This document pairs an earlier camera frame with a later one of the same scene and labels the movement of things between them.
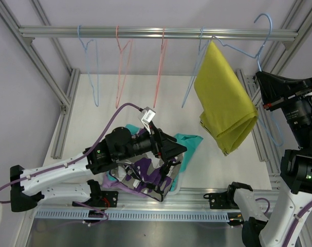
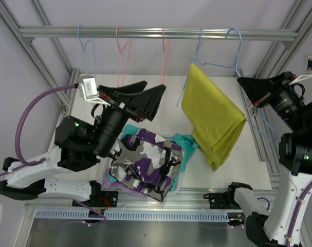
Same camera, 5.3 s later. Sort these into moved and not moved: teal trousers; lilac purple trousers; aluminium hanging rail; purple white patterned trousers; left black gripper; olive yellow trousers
Moved: olive yellow trousers; left black gripper
Not moved: aluminium hanging rail; purple white patterned trousers; teal trousers; lilac purple trousers
